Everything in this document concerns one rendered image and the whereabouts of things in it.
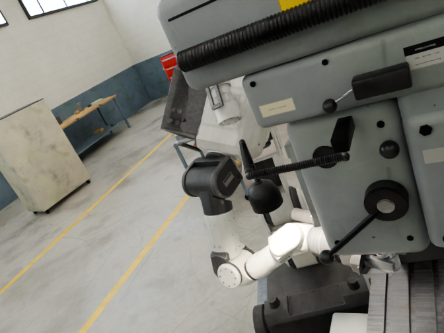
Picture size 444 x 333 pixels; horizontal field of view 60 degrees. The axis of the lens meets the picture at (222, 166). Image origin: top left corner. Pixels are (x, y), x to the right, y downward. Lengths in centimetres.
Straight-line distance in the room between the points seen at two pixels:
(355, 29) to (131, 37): 1165
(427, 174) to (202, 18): 43
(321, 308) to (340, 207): 106
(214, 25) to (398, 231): 48
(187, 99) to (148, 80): 1110
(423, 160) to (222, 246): 68
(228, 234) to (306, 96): 62
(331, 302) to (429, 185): 116
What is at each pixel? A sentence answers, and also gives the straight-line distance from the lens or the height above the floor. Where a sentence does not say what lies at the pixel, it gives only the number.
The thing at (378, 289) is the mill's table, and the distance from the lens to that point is 129.
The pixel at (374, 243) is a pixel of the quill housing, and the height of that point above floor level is 135.
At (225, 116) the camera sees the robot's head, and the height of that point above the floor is 159.
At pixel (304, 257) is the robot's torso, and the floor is 71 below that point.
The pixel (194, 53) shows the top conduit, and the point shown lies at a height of 180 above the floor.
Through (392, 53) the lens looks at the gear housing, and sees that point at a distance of 60.
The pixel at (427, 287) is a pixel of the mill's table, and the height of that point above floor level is 94.
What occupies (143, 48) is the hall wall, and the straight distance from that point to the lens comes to 1202.
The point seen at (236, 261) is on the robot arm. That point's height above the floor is 118.
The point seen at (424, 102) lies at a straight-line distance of 64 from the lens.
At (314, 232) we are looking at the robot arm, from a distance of 99.
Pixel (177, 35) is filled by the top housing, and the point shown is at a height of 183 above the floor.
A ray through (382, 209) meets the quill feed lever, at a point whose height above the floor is 145.
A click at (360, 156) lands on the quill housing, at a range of 69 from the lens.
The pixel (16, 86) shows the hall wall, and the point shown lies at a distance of 955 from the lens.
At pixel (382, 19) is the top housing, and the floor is 175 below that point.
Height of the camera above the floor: 185
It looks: 22 degrees down
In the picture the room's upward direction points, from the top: 24 degrees counter-clockwise
